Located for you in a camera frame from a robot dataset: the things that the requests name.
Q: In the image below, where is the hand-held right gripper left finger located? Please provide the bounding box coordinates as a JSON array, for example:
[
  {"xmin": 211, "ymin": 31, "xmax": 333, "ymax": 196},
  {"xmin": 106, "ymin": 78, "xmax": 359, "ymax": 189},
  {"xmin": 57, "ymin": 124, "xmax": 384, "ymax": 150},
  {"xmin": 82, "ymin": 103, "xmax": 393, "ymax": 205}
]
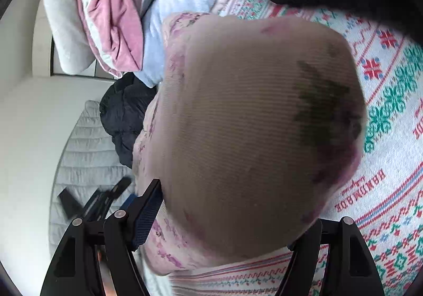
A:
[{"xmin": 40, "ymin": 179, "xmax": 164, "ymax": 296}]

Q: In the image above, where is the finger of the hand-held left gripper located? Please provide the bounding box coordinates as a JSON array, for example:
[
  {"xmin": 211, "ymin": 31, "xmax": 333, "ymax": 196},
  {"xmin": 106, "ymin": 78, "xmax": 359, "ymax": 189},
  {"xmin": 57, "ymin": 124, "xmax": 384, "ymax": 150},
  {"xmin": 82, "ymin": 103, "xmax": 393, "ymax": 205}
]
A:
[
  {"xmin": 82, "ymin": 177, "xmax": 133, "ymax": 219},
  {"xmin": 58, "ymin": 188, "xmax": 85, "ymax": 217}
]

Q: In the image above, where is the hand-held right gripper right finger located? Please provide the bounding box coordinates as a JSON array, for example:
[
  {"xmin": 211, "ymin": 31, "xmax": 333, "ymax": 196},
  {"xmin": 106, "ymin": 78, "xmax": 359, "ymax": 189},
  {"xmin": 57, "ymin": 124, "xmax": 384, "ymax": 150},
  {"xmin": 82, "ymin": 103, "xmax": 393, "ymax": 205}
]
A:
[{"xmin": 281, "ymin": 216, "xmax": 385, "ymax": 296}]

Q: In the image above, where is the pink floral garment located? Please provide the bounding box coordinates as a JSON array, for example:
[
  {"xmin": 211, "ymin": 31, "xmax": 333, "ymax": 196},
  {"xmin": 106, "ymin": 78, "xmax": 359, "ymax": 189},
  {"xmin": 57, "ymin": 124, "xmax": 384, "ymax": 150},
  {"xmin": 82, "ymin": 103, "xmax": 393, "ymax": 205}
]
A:
[{"xmin": 130, "ymin": 12, "xmax": 369, "ymax": 277}]

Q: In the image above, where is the black puffer jacket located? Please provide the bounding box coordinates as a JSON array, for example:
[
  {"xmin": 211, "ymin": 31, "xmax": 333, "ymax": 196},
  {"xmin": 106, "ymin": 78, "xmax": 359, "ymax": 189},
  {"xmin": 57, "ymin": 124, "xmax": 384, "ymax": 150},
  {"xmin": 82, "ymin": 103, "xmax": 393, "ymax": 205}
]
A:
[{"xmin": 99, "ymin": 73, "xmax": 160, "ymax": 168}]

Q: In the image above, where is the white pillow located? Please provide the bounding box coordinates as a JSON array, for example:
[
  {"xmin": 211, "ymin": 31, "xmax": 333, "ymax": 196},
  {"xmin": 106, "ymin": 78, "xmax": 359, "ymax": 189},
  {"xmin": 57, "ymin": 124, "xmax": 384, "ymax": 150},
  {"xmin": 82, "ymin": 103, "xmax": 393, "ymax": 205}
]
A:
[{"xmin": 40, "ymin": 0, "xmax": 100, "ymax": 76}]

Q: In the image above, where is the pink and white duvet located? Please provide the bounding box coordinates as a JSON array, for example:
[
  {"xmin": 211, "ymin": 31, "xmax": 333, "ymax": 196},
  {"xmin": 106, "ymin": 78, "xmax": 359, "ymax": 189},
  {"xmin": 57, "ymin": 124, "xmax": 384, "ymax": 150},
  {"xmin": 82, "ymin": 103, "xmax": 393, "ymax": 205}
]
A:
[{"xmin": 74, "ymin": 0, "xmax": 174, "ymax": 78}]

